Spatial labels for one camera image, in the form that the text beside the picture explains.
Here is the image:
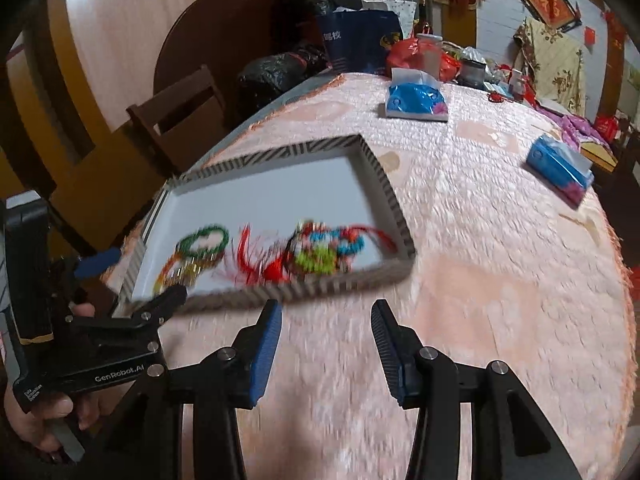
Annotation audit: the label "metal pot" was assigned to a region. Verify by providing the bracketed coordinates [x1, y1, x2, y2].
[459, 57, 487, 87]

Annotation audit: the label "lime green bead bracelet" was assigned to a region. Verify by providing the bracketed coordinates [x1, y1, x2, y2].
[294, 249, 337, 277]

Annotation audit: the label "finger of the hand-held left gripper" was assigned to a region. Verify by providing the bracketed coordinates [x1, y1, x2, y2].
[50, 246, 122, 302]
[72, 284, 189, 335]

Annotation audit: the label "floral beige cloth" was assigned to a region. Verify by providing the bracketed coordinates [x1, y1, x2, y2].
[514, 17, 587, 117]

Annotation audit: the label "round wooden table top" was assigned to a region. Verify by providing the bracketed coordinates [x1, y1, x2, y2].
[152, 0, 282, 127]

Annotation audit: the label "dark green bead bracelet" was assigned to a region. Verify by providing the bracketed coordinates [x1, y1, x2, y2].
[176, 224, 231, 262]

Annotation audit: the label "pink quilted tablecloth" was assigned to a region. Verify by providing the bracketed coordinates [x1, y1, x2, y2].
[115, 72, 633, 480]

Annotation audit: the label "purple cloth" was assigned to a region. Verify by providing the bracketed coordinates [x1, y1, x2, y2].
[537, 100, 612, 147]

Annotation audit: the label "white paper bag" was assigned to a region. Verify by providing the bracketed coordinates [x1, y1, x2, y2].
[361, 0, 419, 41]

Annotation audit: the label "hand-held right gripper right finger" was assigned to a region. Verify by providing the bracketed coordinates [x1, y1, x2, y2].
[370, 299, 583, 480]

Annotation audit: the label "dark blue bag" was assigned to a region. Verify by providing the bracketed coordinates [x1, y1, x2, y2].
[316, 9, 404, 75]

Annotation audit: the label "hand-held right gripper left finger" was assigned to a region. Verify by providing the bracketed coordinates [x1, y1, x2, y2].
[87, 299, 283, 480]

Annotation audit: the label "red knot wall ornament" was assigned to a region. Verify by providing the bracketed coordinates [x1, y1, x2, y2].
[602, 9, 630, 51]

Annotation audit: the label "black plastic bag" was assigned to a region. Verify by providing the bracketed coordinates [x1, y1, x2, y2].
[280, 0, 364, 57]
[237, 42, 332, 111]

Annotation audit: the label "framed red wall ornament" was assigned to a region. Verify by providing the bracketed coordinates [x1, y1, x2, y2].
[515, 0, 582, 31]

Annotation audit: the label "pink jar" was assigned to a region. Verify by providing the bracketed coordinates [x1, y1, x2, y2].
[416, 34, 444, 79]

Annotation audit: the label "red plastic bag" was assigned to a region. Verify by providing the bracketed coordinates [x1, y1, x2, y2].
[386, 37, 461, 84]

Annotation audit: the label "gold chain bracelet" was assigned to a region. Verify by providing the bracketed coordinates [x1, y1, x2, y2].
[164, 254, 222, 288]

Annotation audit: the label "red tassel knot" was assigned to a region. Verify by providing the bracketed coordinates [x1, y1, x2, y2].
[220, 222, 297, 287]

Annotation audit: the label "multicolour braided bracelet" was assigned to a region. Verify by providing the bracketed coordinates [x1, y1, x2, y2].
[327, 226, 372, 270]

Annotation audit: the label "blue tissue pack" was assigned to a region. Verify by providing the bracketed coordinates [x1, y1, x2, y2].
[385, 67, 450, 122]
[525, 134, 595, 210]

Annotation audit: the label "striped jewelry box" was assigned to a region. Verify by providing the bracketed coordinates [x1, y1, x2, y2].
[119, 134, 417, 317]

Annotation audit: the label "person's left hand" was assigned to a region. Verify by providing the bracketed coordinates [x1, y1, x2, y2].
[2, 302, 102, 462]

